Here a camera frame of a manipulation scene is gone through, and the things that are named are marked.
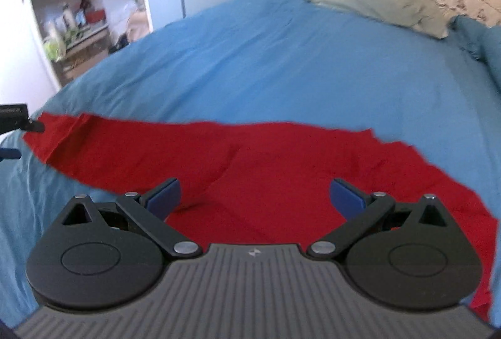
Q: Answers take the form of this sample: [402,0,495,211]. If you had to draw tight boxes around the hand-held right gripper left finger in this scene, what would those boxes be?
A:
[59,178,203,260]

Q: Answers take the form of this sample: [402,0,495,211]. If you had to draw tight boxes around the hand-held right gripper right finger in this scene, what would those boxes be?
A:
[306,178,449,259]

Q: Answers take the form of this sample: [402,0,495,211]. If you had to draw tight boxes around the red cloth garment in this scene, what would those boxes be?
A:
[23,111,498,324]

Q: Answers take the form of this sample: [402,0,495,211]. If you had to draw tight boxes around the green plastic bag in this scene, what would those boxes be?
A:
[43,34,68,62]

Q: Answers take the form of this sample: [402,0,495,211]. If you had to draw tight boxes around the white bottle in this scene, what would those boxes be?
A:
[62,3,76,30]

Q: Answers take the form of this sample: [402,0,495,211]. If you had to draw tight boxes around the beige bag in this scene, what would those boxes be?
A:
[127,7,151,38]

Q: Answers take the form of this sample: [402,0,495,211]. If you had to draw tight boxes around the bed with blue sheet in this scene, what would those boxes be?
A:
[0,0,501,329]

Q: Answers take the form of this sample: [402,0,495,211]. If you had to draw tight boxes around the pale green pillow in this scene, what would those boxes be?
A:
[304,0,451,39]

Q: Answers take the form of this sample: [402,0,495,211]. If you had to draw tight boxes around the blue pillow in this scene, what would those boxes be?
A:
[448,15,501,93]

